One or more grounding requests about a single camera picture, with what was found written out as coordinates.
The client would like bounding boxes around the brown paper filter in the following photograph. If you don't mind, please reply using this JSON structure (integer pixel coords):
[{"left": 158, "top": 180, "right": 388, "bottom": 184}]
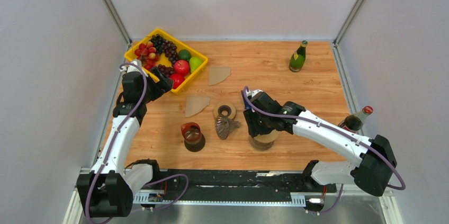
[
  {"left": 208, "top": 67, "right": 231, "bottom": 86},
  {"left": 184, "top": 95, "right": 211, "bottom": 118}
]

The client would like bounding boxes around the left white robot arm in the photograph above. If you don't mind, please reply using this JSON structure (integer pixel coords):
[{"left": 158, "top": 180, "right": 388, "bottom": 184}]
[{"left": 76, "top": 62, "right": 173, "bottom": 221}]

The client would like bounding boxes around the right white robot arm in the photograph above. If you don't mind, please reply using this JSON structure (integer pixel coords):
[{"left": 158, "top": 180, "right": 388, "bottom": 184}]
[{"left": 241, "top": 87, "right": 406, "bottom": 196}]

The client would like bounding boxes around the clear glass ribbed dripper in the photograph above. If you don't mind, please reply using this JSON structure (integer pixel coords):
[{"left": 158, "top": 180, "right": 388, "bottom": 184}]
[{"left": 215, "top": 115, "right": 241, "bottom": 140}]

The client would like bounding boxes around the red apple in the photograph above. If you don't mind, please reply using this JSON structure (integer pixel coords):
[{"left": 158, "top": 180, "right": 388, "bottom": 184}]
[
  {"left": 173, "top": 59, "right": 190, "bottom": 76},
  {"left": 170, "top": 73, "right": 185, "bottom": 89}
]

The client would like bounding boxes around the glass server with wooden collar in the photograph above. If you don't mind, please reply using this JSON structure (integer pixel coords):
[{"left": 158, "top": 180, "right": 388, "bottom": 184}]
[{"left": 249, "top": 130, "right": 280, "bottom": 151}]

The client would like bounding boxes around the dark purple grape bunch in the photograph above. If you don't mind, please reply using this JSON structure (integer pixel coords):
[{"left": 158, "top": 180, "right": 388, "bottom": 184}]
[{"left": 150, "top": 34, "right": 179, "bottom": 65}]

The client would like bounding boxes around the yellow plastic fruit tray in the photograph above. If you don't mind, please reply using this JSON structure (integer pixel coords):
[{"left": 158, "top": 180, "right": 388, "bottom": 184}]
[{"left": 124, "top": 29, "right": 208, "bottom": 95}]

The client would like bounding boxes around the green lime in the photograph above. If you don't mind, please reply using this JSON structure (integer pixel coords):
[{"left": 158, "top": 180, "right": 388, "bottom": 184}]
[{"left": 178, "top": 49, "right": 192, "bottom": 62}]

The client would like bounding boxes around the green pear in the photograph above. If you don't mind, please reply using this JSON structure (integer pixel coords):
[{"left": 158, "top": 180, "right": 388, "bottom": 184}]
[{"left": 189, "top": 57, "right": 203, "bottom": 74}]

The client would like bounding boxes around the red glass carafe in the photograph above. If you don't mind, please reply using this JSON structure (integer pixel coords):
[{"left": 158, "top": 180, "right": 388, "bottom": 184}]
[{"left": 181, "top": 122, "right": 206, "bottom": 152}]

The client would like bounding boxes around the green glass bottle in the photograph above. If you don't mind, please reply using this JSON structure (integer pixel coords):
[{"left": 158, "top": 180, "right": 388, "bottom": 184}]
[{"left": 289, "top": 40, "right": 308, "bottom": 73}]

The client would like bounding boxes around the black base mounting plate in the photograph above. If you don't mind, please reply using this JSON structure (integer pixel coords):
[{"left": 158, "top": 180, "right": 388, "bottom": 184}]
[{"left": 133, "top": 169, "right": 337, "bottom": 207}]

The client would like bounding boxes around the cola bottle red cap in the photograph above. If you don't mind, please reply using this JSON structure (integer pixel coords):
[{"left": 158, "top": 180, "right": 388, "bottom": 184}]
[{"left": 338, "top": 106, "right": 374, "bottom": 132}]

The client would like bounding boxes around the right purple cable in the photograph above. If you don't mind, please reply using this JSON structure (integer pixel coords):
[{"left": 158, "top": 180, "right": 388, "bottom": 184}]
[{"left": 241, "top": 86, "right": 407, "bottom": 216}]

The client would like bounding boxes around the purple cable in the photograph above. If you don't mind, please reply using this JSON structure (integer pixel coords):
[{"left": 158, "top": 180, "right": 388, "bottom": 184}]
[
  {"left": 241, "top": 86, "right": 407, "bottom": 216},
  {"left": 84, "top": 62, "right": 190, "bottom": 224}
]

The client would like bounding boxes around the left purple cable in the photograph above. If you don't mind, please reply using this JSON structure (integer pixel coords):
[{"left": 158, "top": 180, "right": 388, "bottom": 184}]
[{"left": 84, "top": 62, "right": 190, "bottom": 224}]

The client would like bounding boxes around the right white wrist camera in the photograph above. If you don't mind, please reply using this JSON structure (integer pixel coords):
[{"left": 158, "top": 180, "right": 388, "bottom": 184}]
[{"left": 241, "top": 89, "right": 263, "bottom": 100}]

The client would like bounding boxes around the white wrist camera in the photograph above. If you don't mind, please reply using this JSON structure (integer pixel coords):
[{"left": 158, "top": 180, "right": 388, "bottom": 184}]
[
  {"left": 119, "top": 59, "right": 144, "bottom": 74},
  {"left": 241, "top": 89, "right": 263, "bottom": 100}
]

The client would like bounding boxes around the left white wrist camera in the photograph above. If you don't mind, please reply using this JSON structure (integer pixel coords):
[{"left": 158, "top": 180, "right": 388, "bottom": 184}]
[{"left": 119, "top": 59, "right": 144, "bottom": 74}]

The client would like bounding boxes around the small wooden dripper ring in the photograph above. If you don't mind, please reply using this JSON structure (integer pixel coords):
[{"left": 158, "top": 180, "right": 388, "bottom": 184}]
[{"left": 213, "top": 101, "right": 237, "bottom": 121}]

